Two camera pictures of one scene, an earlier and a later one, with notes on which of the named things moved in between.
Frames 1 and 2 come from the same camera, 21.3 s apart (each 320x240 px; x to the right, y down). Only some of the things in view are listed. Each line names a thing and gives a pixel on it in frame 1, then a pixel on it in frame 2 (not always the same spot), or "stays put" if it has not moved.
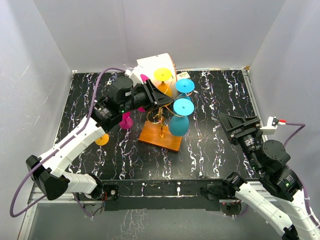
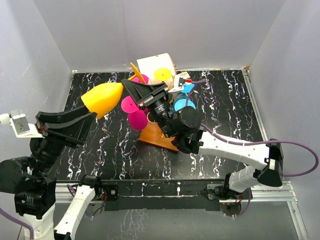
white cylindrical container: [149, 65] stays put
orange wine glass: [164, 74] stays put
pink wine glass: [127, 121] → [137, 117]
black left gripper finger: [161, 97] → [42, 118]
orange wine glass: [103, 140] → [102, 98]
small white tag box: [183, 75] stays put
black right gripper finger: [232, 123] → [139, 91]
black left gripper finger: [160, 106] → [77, 129]
